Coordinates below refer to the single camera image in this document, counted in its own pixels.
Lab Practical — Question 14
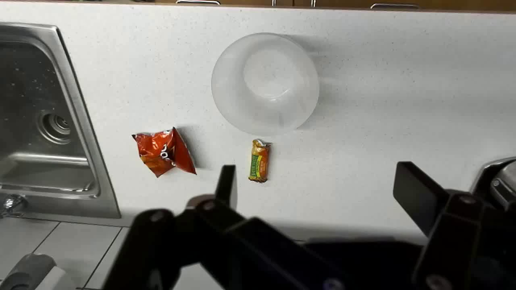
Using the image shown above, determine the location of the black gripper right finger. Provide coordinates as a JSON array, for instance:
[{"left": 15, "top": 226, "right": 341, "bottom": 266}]
[{"left": 393, "top": 160, "right": 516, "bottom": 290}]

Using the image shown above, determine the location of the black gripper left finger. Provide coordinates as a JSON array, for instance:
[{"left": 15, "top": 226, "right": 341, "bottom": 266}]
[{"left": 104, "top": 164, "right": 346, "bottom": 290}]

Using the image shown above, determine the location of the orange snack packet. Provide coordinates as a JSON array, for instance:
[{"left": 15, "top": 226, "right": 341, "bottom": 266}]
[{"left": 131, "top": 126, "right": 199, "bottom": 179}]

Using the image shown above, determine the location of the small yellow orange candy packet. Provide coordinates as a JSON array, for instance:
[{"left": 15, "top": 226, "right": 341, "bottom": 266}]
[{"left": 247, "top": 137, "right": 273, "bottom": 184}]

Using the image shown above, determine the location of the translucent white plastic bowl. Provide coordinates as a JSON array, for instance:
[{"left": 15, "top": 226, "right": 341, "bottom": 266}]
[{"left": 210, "top": 31, "right": 322, "bottom": 137}]

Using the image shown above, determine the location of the round sink drain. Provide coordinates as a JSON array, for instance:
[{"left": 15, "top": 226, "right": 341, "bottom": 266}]
[{"left": 36, "top": 108, "right": 75, "bottom": 147}]

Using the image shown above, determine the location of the stainless steel sink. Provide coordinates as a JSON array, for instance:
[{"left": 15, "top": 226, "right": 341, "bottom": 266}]
[{"left": 0, "top": 21, "right": 123, "bottom": 221}]

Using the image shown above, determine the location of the silver drawer handle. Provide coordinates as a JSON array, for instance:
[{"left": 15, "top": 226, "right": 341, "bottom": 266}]
[
  {"left": 370, "top": 2, "right": 423, "bottom": 11},
  {"left": 177, "top": 0, "right": 223, "bottom": 7}
]

